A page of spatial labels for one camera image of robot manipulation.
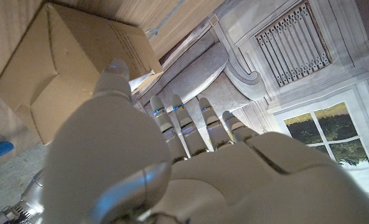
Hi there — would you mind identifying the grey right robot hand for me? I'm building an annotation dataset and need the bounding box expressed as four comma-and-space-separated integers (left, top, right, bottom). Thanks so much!
0, 169, 45, 224

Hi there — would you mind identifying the printed living room backdrop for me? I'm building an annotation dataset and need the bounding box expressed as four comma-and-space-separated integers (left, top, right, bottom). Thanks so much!
134, 0, 369, 200

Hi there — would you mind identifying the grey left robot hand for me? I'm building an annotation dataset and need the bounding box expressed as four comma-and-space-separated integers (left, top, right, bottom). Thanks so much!
42, 58, 369, 224

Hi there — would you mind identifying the brown cardboard box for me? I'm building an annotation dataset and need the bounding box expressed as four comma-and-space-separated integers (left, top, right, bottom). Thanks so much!
0, 2, 164, 146

